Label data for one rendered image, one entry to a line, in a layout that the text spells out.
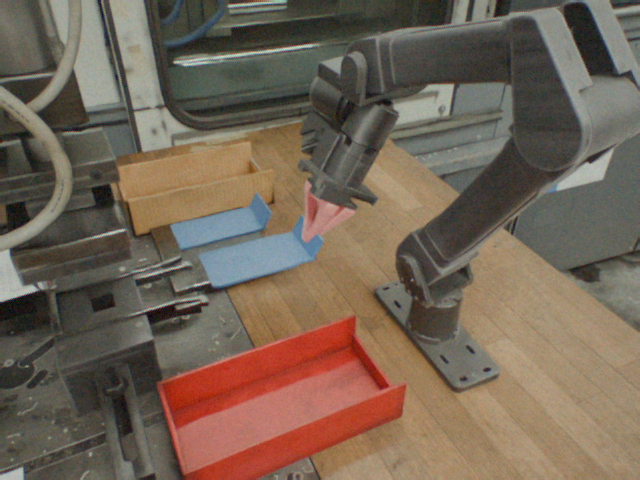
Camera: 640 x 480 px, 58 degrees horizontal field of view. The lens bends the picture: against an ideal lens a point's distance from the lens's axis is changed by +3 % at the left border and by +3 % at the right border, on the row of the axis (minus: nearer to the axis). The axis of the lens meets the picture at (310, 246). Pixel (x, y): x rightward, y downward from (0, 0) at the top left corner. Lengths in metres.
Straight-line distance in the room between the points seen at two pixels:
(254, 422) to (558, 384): 0.37
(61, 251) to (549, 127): 0.44
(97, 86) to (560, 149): 0.97
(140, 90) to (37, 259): 0.71
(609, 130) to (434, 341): 0.36
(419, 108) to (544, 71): 1.01
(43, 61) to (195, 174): 0.55
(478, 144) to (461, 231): 1.07
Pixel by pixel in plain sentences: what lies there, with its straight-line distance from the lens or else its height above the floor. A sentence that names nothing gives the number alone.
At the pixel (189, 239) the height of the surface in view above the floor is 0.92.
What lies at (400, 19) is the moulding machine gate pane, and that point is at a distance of 1.39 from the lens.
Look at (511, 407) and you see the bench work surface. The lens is 0.73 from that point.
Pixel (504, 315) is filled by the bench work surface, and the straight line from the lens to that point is 0.84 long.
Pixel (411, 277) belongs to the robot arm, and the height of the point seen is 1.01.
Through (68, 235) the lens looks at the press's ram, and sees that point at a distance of 0.58.
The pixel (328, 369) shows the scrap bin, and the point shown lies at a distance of 0.72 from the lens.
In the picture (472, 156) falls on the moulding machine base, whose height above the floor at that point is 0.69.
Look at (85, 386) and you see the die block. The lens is 0.70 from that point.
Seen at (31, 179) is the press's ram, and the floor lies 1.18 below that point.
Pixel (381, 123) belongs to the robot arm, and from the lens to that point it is 0.70.
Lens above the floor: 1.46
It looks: 38 degrees down
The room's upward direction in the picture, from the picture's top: straight up
